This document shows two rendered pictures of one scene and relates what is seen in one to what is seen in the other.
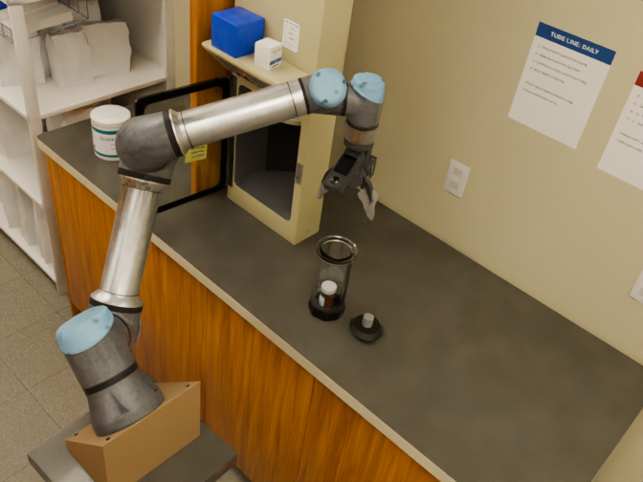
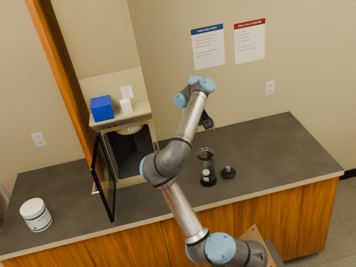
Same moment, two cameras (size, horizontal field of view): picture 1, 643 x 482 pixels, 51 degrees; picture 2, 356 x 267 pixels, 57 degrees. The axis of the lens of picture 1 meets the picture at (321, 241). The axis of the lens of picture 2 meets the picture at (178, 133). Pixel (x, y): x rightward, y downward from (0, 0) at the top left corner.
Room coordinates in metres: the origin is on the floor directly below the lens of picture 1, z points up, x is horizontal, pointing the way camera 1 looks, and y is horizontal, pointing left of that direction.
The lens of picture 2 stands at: (0.39, 1.06, 2.38)
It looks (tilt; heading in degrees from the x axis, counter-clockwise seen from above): 35 degrees down; 317
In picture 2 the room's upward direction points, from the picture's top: 10 degrees counter-clockwise
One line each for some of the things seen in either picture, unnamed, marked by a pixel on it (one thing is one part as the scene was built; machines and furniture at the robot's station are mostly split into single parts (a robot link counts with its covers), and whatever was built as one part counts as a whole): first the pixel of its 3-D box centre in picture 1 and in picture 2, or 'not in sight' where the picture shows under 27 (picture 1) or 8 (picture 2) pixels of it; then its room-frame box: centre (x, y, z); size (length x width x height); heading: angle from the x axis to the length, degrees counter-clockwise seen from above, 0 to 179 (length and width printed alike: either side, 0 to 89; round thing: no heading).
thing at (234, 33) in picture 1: (237, 32); (102, 108); (1.71, 0.31, 1.55); 0.10 x 0.10 x 0.09; 52
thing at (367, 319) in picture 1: (366, 324); (228, 170); (1.28, -0.16, 0.97); 0.09 x 0.09 x 0.07
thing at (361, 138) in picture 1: (359, 130); not in sight; (1.37, -0.05, 1.51); 0.08 x 0.08 x 0.05
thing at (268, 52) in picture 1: (268, 54); (126, 106); (1.63, 0.21, 1.54); 0.05 x 0.05 x 0.06; 60
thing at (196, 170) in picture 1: (184, 148); (104, 178); (1.67, 0.44, 1.19); 0.30 x 0.01 x 0.40; 137
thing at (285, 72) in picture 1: (255, 76); (122, 120); (1.66, 0.24, 1.46); 0.32 x 0.12 x 0.10; 52
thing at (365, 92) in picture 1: (365, 100); (195, 87); (1.37, -0.05, 1.58); 0.09 x 0.08 x 0.11; 97
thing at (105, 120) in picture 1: (112, 132); (36, 215); (1.97, 0.77, 1.01); 0.13 x 0.13 x 0.15
